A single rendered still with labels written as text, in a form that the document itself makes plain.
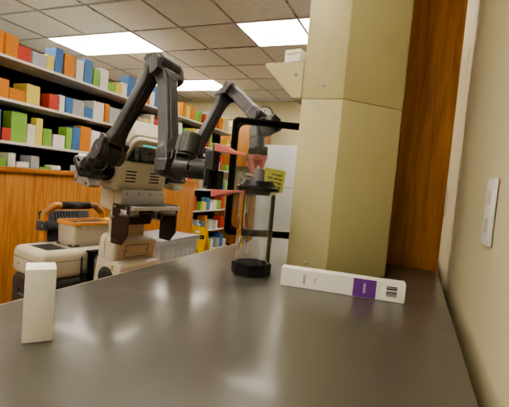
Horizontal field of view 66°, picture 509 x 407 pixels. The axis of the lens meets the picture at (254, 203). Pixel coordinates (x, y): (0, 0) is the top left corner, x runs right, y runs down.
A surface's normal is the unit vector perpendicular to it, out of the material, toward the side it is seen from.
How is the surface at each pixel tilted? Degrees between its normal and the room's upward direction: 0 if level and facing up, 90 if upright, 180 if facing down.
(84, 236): 92
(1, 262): 90
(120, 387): 1
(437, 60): 90
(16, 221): 90
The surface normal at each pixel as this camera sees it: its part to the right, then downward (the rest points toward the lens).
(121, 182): 0.80, 0.24
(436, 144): -0.38, 0.01
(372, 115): 0.39, 0.08
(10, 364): 0.09, -0.99
